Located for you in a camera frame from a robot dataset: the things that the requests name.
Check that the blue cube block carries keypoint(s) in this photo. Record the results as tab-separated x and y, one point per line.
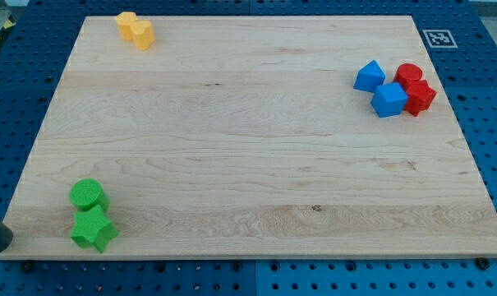
389	100

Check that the blue triangle block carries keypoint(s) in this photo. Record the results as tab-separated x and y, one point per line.
369	77

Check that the wooden board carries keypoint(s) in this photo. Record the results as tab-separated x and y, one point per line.
239	137

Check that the yellow heart block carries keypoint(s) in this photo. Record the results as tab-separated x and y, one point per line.
142	33

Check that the white fiducial marker tag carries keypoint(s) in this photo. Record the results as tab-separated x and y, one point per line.
440	39

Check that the red cylinder block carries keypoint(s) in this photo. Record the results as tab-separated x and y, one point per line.
406	74

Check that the green cylinder block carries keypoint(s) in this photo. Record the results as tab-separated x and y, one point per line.
88	193

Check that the yellow hexagon block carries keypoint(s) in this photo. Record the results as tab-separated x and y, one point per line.
124	20

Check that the green star block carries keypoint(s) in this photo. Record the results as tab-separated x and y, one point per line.
93	229

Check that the red star block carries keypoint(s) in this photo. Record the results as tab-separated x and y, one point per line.
419	97

